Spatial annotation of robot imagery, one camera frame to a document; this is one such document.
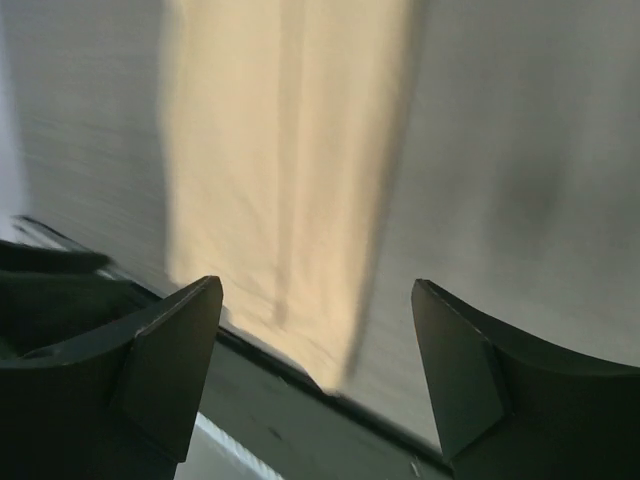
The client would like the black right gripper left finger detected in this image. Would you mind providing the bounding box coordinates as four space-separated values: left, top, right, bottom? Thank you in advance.
1 274 223 479

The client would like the beige t shirt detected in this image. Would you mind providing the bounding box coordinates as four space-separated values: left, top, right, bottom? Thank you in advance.
158 1 426 392

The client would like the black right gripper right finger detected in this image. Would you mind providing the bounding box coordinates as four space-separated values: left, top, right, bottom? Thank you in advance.
411 279 639 479

